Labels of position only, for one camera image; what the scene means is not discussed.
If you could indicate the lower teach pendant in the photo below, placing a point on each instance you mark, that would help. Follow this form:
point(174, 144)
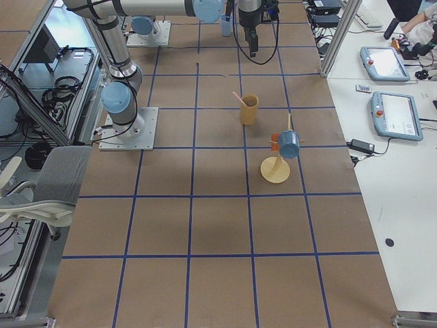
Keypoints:
point(395, 116)

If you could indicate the white keyboard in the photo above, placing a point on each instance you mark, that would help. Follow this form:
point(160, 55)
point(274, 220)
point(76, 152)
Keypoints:
point(366, 19)

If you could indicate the black power adapter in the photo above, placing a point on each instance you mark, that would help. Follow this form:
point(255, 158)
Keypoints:
point(361, 146)

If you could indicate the bamboo chopstick holder cup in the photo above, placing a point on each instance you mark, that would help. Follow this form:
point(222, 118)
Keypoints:
point(248, 109)

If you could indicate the teach pendant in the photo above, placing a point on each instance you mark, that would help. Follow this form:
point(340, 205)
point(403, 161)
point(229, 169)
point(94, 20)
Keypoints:
point(395, 116)
point(383, 64)

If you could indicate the grey office chair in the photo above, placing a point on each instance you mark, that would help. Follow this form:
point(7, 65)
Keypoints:
point(52, 199)

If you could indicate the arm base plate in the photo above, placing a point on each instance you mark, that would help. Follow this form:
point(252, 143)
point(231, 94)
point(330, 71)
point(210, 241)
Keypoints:
point(162, 39)
point(139, 136)

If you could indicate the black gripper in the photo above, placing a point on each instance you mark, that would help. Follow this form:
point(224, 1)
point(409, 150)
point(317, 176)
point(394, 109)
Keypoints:
point(248, 20)

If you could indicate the pink chopstick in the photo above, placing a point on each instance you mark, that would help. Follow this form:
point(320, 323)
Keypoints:
point(239, 98)

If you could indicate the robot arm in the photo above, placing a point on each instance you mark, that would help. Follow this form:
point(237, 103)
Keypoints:
point(145, 26)
point(119, 97)

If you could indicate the light blue plastic cup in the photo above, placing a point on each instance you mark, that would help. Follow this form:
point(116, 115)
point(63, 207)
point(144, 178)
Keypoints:
point(226, 25)

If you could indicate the orange mug on stand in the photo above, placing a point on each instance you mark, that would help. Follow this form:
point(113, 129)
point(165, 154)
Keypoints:
point(274, 142)

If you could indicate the blue mug on stand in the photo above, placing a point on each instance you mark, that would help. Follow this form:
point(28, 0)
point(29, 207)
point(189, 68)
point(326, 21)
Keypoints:
point(289, 144)

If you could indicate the upper teach pendant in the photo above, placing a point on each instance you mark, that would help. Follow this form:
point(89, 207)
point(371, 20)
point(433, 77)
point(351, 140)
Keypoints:
point(383, 64)

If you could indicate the aluminium frame post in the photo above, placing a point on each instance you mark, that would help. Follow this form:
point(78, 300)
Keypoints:
point(339, 36)

